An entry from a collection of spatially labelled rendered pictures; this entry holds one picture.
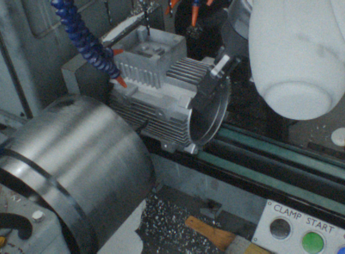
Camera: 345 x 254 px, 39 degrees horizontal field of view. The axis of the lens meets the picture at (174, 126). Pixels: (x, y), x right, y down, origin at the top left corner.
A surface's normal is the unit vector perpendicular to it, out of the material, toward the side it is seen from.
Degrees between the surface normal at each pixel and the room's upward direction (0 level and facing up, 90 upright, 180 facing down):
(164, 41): 90
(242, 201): 90
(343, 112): 0
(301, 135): 0
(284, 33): 27
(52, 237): 90
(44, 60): 90
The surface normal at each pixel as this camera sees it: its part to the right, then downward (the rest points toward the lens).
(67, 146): 0.24, -0.56
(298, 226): -0.41, -0.27
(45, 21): 0.83, 0.29
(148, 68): -0.57, 0.58
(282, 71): -0.62, -0.07
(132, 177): 0.78, 0.12
